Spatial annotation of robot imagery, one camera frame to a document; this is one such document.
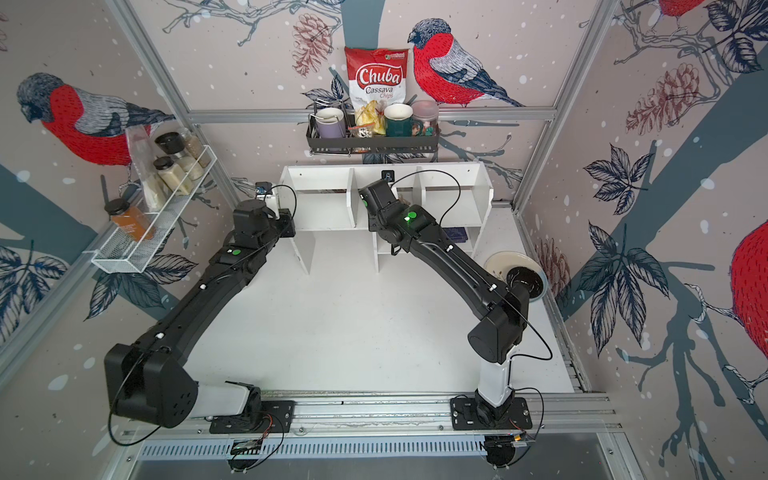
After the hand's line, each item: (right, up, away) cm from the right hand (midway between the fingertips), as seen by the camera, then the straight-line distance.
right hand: (385, 209), depth 80 cm
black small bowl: (+46, -21, +15) cm, 53 cm away
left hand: (-26, +2, 0) cm, 26 cm away
